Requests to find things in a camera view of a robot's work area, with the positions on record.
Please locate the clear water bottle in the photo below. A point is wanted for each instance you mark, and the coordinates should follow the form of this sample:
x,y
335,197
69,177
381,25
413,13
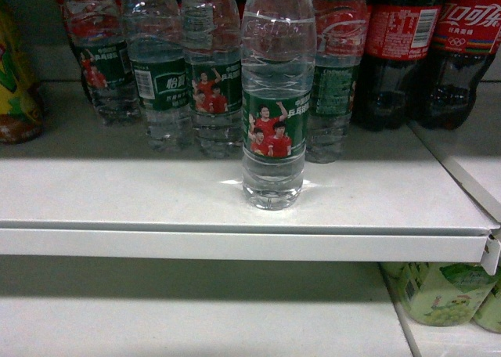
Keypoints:
x,y
278,61

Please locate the water bottle athletes label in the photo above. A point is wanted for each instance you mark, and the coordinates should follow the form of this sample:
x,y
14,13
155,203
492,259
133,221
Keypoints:
x,y
211,43

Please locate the white metal shelf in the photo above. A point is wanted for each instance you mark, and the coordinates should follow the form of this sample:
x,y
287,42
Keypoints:
x,y
85,190

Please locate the water bottle behind front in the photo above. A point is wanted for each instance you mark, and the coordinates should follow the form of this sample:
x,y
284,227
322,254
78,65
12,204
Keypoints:
x,y
341,27

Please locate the water bottle barcode label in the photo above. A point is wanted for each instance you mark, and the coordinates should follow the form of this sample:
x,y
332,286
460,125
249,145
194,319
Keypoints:
x,y
153,32

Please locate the far left water bottle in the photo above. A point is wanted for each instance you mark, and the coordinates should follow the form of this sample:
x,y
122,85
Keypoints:
x,y
94,29

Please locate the cola bottle red label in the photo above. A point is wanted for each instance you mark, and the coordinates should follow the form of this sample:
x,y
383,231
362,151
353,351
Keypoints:
x,y
397,42

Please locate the yellow iced tea bottle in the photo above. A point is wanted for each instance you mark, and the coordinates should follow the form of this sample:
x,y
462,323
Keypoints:
x,y
22,107

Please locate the cola bottle olympic label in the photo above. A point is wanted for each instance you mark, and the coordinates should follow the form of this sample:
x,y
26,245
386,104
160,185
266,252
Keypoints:
x,y
464,44

